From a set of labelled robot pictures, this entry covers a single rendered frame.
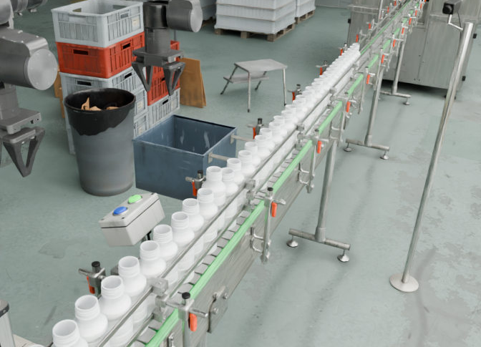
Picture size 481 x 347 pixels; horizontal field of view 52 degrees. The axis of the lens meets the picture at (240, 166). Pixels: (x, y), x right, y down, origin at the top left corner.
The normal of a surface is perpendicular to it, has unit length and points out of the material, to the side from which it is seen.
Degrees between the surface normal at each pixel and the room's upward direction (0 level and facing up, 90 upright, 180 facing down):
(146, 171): 90
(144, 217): 70
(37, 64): 89
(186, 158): 90
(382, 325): 0
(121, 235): 90
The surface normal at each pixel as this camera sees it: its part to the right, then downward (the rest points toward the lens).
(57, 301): 0.04, -0.89
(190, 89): -0.37, 0.54
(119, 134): 0.68, 0.41
